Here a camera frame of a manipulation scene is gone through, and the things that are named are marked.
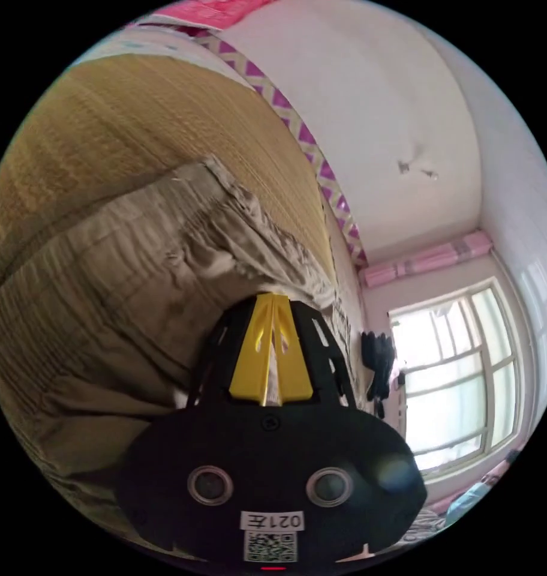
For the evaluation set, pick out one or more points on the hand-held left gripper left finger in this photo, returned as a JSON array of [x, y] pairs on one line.
[[251, 364]]

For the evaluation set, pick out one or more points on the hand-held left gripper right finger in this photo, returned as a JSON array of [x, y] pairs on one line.
[[291, 364]]

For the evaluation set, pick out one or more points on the light brown pants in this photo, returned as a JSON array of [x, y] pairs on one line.
[[98, 292]]

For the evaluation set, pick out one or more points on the black hanging garment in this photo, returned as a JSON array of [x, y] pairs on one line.
[[378, 360]]

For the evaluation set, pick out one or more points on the pink striped curtain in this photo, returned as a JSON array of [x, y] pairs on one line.
[[428, 259]]

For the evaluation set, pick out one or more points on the person's body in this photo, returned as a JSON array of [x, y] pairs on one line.
[[473, 497]]

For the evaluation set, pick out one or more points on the bed with woven mat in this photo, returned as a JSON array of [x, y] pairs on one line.
[[143, 112]]

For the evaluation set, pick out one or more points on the pink patterned quilt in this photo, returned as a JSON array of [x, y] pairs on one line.
[[201, 11]]

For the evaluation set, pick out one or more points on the window with white frame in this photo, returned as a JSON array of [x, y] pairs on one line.
[[458, 373]]

